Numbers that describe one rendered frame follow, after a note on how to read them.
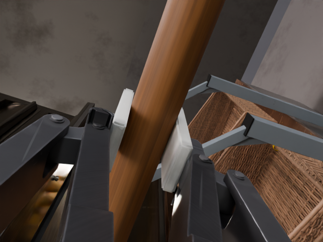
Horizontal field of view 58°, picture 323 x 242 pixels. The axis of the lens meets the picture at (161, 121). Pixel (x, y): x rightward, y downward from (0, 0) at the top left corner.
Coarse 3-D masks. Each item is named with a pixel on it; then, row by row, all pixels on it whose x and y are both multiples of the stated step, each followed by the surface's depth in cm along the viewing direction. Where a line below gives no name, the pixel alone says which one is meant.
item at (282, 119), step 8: (240, 80) 187; (256, 88) 180; (272, 96) 170; (280, 96) 188; (256, 104) 149; (296, 104) 175; (272, 112) 131; (280, 112) 124; (280, 120) 122; (288, 120) 116; (296, 120) 113; (296, 128) 109; (304, 128) 104; (312, 128) 112; (320, 128) 119; (320, 136) 98; (288, 176) 104
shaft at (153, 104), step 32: (192, 0) 15; (224, 0) 16; (160, 32) 16; (192, 32) 15; (160, 64) 16; (192, 64) 16; (160, 96) 16; (128, 128) 18; (160, 128) 17; (128, 160) 18; (128, 192) 19; (128, 224) 20
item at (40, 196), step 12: (84, 120) 148; (60, 168) 114; (48, 180) 100; (60, 180) 118; (48, 192) 103; (36, 204) 91; (48, 204) 106; (24, 216) 81; (36, 216) 93; (12, 228) 74; (24, 228) 83; (36, 228) 96; (0, 240) 68; (12, 240) 76; (24, 240) 85
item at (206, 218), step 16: (192, 160) 14; (208, 160) 15; (192, 176) 13; (208, 176) 13; (176, 192) 15; (192, 192) 11; (208, 192) 12; (176, 208) 13; (192, 208) 10; (208, 208) 11; (176, 224) 12; (192, 224) 10; (208, 224) 10; (176, 240) 10; (192, 240) 8; (208, 240) 9
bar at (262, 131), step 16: (208, 80) 107; (224, 80) 108; (192, 96) 109; (240, 96) 108; (256, 96) 108; (288, 112) 111; (304, 112) 111; (240, 128) 63; (256, 128) 61; (272, 128) 61; (288, 128) 64; (208, 144) 63; (224, 144) 63; (240, 144) 64; (256, 144) 64; (272, 144) 62; (288, 144) 62; (304, 144) 62; (320, 144) 62; (320, 160) 64; (160, 176) 65
